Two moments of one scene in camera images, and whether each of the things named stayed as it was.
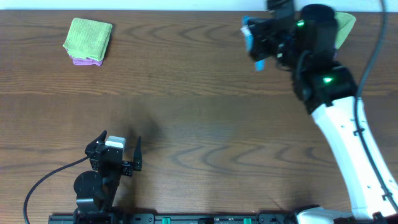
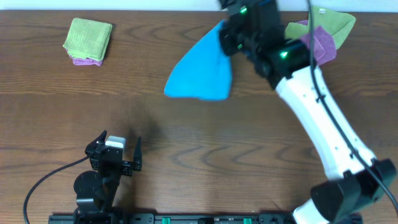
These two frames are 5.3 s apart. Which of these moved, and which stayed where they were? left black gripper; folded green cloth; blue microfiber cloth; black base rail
Moved: blue microfiber cloth
Stayed: folded green cloth; black base rail; left black gripper
